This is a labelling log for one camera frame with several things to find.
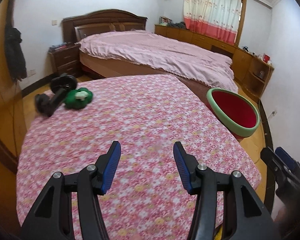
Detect floral red white curtain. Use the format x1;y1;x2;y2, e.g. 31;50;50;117
183;0;242;45

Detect red bin with green rim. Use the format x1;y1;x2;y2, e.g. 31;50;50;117
206;88;260;140

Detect wooden bed base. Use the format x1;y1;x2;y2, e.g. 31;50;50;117
79;51;210;106

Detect dark wooden nightstand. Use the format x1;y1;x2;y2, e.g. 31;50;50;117
48;43;82;77

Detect dark wooden headboard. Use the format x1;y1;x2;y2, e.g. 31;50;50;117
62;9;147;42

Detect pink floral tablecloth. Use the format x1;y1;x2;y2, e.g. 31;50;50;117
17;75;261;239

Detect wooden wardrobe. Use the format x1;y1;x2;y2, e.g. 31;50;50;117
0;0;27;173

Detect clothes on nightstand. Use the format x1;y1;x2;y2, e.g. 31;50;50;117
49;43;67;51

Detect long wooden cabinet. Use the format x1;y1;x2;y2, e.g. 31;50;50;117
154;24;275;98

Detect pink bedspread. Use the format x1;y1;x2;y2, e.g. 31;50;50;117
79;30;238;93

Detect green plush toy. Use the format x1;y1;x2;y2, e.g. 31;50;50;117
64;88;93;110

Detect black jacket hanging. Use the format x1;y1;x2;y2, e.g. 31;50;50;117
4;25;27;81

